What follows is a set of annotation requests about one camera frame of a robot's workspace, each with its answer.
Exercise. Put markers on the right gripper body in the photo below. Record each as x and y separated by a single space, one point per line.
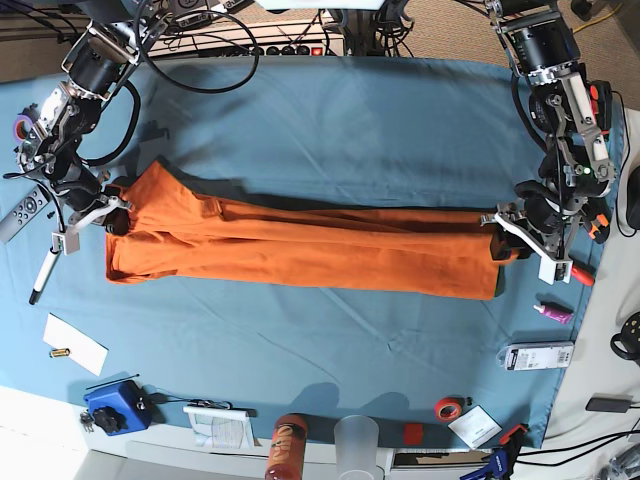
91 198

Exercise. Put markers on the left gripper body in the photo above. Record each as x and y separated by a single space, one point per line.
547 221

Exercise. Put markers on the orange t-shirt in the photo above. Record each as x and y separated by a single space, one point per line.
174 231

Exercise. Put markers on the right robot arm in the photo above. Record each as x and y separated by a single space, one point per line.
117 38

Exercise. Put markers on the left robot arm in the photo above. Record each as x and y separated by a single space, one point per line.
569 118

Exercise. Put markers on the orange black utility knife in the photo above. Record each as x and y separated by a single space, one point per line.
596 217

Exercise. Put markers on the red screwdriver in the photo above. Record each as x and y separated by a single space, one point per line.
582 275

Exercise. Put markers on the grey remote control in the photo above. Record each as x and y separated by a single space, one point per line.
23 212

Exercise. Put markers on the purple glue tube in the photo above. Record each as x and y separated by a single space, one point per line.
556 313

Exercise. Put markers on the white black marker pen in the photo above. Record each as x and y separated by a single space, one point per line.
43 275

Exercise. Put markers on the purple tape roll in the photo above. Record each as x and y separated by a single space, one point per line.
24 122

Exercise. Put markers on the black computer mouse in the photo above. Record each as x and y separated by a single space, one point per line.
633 199

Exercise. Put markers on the white packaged item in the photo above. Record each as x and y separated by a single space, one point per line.
536 356

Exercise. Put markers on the white paper card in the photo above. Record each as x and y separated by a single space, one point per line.
83 350

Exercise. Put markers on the blue table cloth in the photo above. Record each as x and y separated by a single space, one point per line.
308 133

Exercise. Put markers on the black yellow dotted mug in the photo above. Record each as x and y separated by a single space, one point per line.
626 343

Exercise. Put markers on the small yellow battery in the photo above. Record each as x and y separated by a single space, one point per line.
59 353

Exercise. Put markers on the red tape roll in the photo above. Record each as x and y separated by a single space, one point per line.
448 409

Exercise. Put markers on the black power adapter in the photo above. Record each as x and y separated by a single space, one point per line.
604 404

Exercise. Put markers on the white square card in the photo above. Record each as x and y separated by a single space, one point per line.
475 427

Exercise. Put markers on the blue box with knob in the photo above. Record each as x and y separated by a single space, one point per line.
119 408

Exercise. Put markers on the small red block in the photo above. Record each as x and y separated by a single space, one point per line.
413 434

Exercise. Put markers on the blue black clamp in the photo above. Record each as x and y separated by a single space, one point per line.
500 463

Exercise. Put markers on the white folded booklet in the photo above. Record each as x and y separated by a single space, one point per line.
220 428

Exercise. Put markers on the translucent plastic cup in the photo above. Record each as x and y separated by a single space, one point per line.
356 443

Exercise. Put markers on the black power strip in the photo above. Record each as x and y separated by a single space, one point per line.
275 50

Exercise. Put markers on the orange drink can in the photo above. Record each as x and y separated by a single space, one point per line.
287 450

